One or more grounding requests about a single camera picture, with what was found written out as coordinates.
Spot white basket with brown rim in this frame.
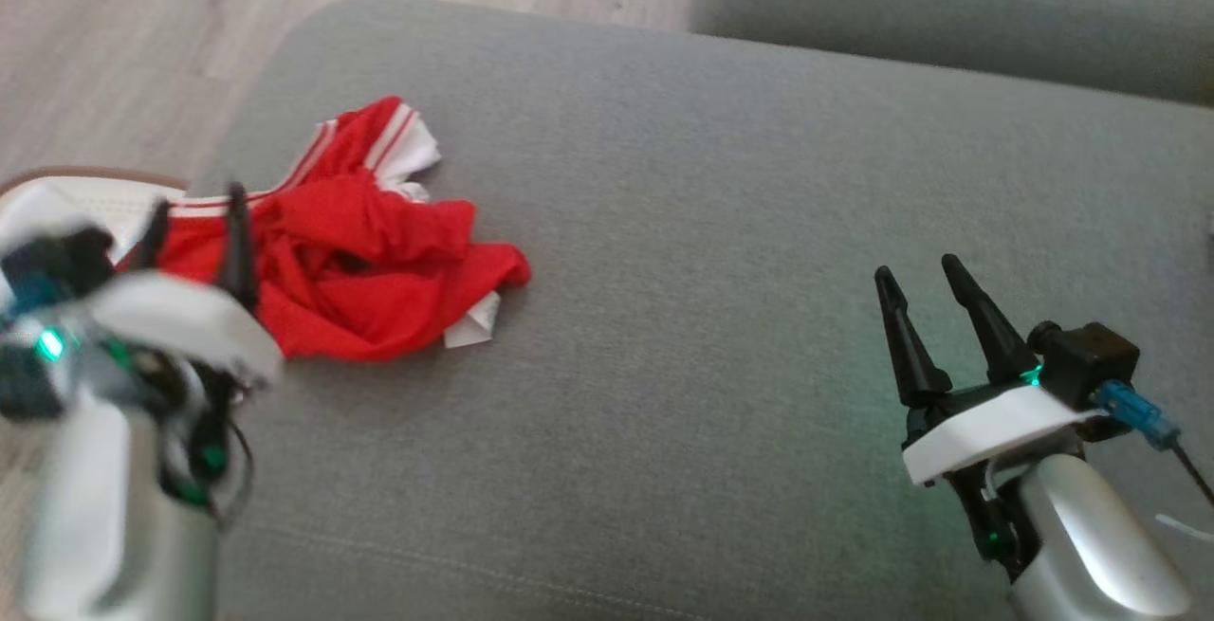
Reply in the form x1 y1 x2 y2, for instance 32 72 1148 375
0 166 189 266

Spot red garment with white stripes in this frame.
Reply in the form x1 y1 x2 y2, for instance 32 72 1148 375
114 95 533 364

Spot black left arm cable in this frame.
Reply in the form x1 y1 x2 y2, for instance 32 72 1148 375
213 417 257 532

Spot white cable tie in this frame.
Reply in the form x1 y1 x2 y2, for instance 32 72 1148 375
1155 511 1214 546

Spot black cable with blue plug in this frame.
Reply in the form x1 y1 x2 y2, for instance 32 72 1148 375
1091 379 1214 510

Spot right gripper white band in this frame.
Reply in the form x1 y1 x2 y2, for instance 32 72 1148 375
873 254 1113 489

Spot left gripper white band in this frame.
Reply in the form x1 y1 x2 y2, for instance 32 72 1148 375
0 182 285 418

